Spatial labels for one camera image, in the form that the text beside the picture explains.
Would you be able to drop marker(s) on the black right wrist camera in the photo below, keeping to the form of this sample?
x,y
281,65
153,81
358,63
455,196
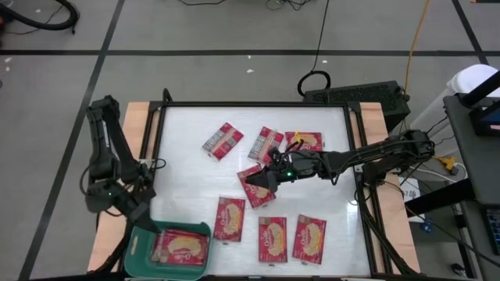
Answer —
x,y
275,154

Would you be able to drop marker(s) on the white plastic bin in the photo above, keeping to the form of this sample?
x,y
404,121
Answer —
x,y
474,78

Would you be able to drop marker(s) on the black table frame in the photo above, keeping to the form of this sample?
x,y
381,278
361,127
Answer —
x,y
254,104

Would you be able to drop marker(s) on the yellow plug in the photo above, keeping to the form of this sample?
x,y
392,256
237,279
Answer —
x,y
447,162

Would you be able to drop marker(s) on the red popcorn bag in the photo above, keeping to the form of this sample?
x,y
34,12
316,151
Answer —
x,y
310,140
263,142
222,141
229,218
309,239
272,239
258,195
181,247

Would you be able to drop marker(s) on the teal plastic basket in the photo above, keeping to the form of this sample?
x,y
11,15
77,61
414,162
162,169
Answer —
x,y
136,250

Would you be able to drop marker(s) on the black perforated computer case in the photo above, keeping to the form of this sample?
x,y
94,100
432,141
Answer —
x,y
359,99

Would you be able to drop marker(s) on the white paper label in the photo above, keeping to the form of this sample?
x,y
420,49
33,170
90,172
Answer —
x,y
410,194

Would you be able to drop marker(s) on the dark display screen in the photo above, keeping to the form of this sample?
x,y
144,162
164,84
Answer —
x,y
488,119

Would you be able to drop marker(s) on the black keyboard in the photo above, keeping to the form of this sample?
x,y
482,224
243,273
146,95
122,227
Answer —
x,y
494,230

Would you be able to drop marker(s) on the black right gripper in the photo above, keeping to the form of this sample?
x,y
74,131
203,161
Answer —
x,y
301,166

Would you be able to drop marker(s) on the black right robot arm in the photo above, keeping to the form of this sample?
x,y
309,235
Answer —
x,y
383,152

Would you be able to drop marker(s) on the light wooden table board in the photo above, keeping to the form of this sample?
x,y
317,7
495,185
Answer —
x,y
373,117
134,117

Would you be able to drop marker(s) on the dark grey desk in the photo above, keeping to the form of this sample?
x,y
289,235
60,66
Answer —
x,y
480,164

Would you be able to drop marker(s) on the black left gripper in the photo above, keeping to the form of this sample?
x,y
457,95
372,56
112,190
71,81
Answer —
x,y
137,205

